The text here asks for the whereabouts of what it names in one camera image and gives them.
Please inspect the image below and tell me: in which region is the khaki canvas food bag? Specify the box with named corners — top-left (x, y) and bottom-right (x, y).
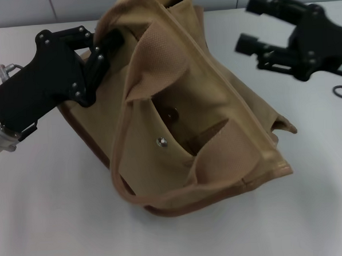
top-left (51, 0), bottom-right (302, 224)

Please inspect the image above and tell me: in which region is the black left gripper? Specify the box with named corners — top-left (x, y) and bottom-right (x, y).
top-left (0, 23), bottom-right (129, 143)

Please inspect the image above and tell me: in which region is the grey left gripper cable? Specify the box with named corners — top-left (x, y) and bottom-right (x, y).
top-left (0, 63), bottom-right (26, 84)

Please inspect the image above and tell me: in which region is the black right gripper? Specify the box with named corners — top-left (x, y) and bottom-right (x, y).
top-left (232, 0), bottom-right (342, 85)

